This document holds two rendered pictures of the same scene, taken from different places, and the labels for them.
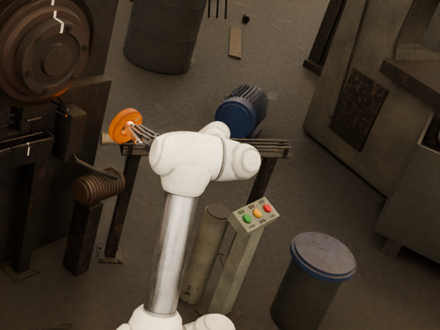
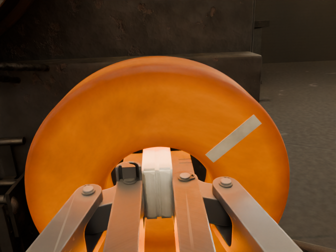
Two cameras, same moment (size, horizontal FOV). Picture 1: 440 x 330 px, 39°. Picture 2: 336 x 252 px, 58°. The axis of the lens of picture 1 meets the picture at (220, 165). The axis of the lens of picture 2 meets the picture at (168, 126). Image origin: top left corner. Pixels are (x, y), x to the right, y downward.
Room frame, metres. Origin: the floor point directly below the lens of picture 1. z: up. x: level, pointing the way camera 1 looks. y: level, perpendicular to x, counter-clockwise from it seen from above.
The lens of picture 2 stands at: (2.14, 0.27, 0.92)
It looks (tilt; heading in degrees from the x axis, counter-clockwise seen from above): 19 degrees down; 57
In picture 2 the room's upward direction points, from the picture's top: 2 degrees counter-clockwise
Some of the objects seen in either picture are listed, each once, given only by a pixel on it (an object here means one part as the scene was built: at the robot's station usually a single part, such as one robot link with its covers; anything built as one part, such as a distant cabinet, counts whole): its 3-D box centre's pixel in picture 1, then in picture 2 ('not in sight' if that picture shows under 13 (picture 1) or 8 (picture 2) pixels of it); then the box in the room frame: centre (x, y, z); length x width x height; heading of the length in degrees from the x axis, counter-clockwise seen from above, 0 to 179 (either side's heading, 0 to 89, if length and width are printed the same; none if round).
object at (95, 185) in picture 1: (91, 221); not in sight; (2.27, 0.48, 0.27); 0.22 x 0.13 x 0.53; 149
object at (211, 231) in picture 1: (203, 255); not in sight; (2.31, -0.06, 0.26); 0.12 x 0.12 x 0.52
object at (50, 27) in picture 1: (53, 57); not in sight; (2.01, 0.68, 1.11); 0.28 x 0.06 x 0.28; 149
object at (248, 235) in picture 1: (237, 264); not in sight; (2.26, -0.22, 0.31); 0.24 x 0.16 x 0.62; 149
